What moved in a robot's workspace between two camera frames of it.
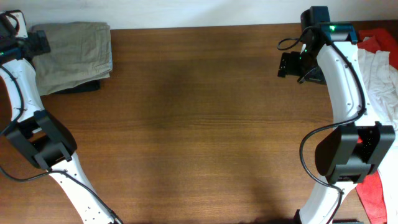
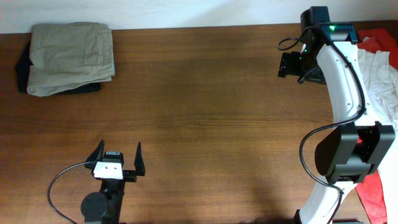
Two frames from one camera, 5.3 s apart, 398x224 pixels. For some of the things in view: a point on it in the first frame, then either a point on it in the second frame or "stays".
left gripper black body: [33, 44] to [117, 186]
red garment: [370, 193] stays
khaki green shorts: [80, 52] stays
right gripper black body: [303, 65] stays
